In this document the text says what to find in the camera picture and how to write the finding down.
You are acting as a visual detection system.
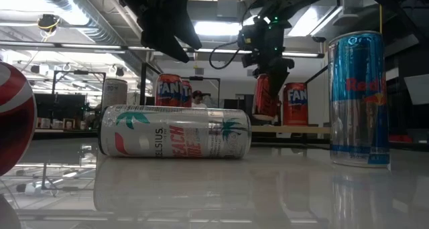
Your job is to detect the black aluminium table frame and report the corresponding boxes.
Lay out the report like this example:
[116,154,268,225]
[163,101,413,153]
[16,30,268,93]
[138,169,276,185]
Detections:
[32,130,429,153]

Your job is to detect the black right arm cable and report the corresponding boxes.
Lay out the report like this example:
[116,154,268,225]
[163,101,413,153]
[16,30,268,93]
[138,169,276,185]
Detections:
[209,37,245,71]

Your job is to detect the silver ventilation duct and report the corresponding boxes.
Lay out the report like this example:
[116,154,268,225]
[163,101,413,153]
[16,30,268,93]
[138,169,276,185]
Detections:
[29,0,158,79]

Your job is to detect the dark wall screen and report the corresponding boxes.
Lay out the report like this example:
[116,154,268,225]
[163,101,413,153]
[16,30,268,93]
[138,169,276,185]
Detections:
[33,93,86,121]

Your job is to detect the ceiling light panel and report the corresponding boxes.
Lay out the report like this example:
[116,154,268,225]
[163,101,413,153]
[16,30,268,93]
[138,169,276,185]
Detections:
[194,20,244,36]

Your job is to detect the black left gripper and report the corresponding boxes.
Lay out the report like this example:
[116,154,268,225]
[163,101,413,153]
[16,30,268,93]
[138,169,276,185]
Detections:
[115,0,203,64]

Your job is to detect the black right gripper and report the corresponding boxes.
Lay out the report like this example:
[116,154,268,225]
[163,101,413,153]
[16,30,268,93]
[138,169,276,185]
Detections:
[237,15,296,101]

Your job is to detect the red Fanta strawberry can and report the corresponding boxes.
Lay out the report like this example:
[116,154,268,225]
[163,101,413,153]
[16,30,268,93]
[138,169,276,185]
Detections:
[154,73,184,108]
[180,80,194,108]
[282,82,309,127]

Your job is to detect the white glossy table mat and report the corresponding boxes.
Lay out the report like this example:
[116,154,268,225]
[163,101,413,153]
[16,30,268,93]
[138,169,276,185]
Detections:
[0,137,429,229]

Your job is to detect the red Coca-Cola can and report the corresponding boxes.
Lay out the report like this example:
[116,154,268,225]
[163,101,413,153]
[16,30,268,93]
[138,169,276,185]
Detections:
[0,62,38,176]

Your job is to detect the light blue Red Bull can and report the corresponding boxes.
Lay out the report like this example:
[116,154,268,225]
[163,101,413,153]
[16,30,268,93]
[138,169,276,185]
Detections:
[327,30,391,168]

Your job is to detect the person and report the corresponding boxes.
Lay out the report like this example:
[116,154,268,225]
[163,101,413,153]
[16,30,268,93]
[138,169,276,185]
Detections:
[191,90,208,108]

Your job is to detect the red and black soda can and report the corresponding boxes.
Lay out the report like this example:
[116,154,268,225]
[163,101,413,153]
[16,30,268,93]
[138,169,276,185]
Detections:
[251,73,281,122]

